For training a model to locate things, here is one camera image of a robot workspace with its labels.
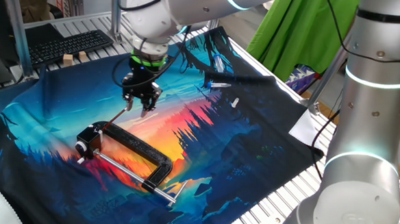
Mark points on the aluminium frame post with bracket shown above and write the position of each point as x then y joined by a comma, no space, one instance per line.
323,81

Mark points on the blue purple printed bag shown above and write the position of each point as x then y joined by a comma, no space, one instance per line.
301,79

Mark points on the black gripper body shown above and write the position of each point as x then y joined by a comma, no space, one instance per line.
143,82

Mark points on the small wooden block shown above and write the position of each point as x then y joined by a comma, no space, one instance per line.
68,60
83,56

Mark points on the black C-clamp with steel screw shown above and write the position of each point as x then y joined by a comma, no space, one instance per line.
133,143

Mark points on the red pencil with eraser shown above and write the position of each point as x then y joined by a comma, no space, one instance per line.
114,119

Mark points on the short clear plastic tube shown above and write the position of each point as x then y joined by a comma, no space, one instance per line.
234,102

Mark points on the black white pencil sharpener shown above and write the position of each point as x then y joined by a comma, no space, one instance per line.
90,140

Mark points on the upright aluminium frame post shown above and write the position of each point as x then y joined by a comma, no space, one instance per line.
19,35

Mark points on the black mouse pad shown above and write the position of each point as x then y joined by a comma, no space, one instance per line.
43,33

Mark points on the green fabric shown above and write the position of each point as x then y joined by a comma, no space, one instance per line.
295,35

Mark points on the colourful forest landscape cloth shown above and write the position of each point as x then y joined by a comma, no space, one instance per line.
222,141

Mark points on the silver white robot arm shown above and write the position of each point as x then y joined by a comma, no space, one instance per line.
375,116

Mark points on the thin aluminium frame post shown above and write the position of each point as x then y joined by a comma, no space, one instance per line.
116,17

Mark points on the black keyboard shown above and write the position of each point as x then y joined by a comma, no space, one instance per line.
66,45

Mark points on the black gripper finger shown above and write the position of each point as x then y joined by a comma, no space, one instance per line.
129,102
149,101

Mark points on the large clear plastic tube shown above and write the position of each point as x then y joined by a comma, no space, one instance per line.
219,63

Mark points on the clear tube with blue cap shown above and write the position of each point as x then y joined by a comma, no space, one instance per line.
219,85

